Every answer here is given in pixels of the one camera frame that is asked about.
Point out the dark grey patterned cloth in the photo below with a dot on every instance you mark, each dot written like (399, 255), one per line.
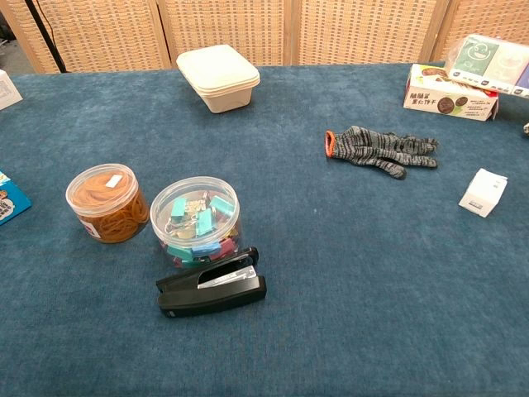
(363, 146)

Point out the clear jar of binder clips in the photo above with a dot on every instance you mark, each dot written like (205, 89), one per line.
(194, 219)

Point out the blue table cloth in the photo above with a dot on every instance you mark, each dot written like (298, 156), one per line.
(330, 269)

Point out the black stapler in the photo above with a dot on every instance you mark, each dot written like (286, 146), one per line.
(215, 295)

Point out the cream lidded lunch box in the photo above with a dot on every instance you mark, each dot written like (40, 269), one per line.
(219, 78)

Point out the clear jar of rubber bands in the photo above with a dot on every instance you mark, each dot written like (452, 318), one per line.
(105, 207)

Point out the woven rattan folding screen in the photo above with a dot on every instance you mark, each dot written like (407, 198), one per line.
(227, 25)

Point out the white chocolate cookie box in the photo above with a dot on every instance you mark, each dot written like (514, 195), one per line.
(438, 103)

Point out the small white carton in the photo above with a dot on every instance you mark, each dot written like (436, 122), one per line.
(481, 194)

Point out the blue cookie box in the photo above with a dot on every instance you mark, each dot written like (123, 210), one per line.
(10, 200)

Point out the multicolour tissue multipack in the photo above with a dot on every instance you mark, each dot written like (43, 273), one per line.
(492, 62)

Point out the large white cardboard box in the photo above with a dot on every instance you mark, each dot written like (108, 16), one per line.
(8, 91)

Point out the black tripod stand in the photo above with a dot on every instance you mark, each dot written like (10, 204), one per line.
(43, 29)

